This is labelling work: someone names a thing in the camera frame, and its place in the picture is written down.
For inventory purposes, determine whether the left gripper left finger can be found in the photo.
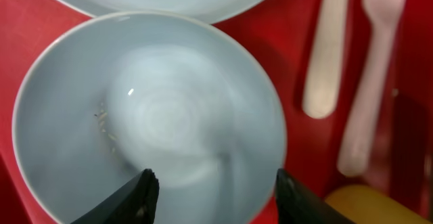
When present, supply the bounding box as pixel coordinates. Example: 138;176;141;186
72;169;159;224

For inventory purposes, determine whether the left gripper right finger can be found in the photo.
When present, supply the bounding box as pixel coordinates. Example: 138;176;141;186
275;169;354;224

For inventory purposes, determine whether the yellow plastic cup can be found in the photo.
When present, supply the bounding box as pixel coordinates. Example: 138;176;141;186
325;185;431;224

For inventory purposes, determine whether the light blue bowl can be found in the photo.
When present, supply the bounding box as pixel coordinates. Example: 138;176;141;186
12;12;287;223

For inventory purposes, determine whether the food scraps and rice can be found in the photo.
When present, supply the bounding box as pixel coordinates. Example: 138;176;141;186
94;102;118;154

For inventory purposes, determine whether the white plastic spoon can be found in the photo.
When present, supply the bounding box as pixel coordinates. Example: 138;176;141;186
302;0;348;119

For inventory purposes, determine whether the red plastic tray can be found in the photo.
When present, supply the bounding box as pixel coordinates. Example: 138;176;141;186
1;0;432;223

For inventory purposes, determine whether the pink plastic fork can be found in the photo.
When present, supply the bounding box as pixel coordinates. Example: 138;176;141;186
337;0;406;177

